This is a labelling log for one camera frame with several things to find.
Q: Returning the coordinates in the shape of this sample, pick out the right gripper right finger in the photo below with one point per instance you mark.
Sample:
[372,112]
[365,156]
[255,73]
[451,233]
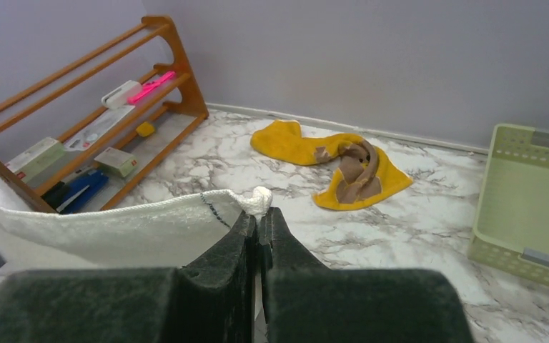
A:
[305,301]

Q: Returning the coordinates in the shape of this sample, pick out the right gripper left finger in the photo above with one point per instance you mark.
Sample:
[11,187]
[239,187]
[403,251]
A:
[209,300]

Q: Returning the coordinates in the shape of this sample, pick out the white cream towel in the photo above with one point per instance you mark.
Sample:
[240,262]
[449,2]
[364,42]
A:
[169,233]

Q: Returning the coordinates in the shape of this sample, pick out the yellow brown towel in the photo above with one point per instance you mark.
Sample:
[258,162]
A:
[365,174]

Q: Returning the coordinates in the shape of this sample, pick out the small white red box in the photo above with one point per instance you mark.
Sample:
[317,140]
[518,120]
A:
[116,162]

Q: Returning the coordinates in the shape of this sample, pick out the blue black stapler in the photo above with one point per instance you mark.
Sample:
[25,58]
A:
[70,194]

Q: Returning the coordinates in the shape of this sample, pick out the yellow small block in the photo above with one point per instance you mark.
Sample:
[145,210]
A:
[145,129]

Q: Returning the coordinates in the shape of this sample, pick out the white plastic packet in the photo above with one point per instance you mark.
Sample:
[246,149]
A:
[89,135]

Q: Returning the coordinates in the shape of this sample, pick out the wooden shelf rack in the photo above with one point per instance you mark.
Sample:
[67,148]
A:
[39,100]

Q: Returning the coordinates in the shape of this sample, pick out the white rectangular case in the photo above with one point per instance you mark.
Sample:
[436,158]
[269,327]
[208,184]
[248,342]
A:
[119,96]

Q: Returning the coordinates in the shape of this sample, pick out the pale green box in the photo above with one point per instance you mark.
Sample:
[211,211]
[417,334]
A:
[36,159]

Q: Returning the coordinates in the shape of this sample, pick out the green plastic basket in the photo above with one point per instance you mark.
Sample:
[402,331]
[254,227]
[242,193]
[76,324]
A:
[511,227]

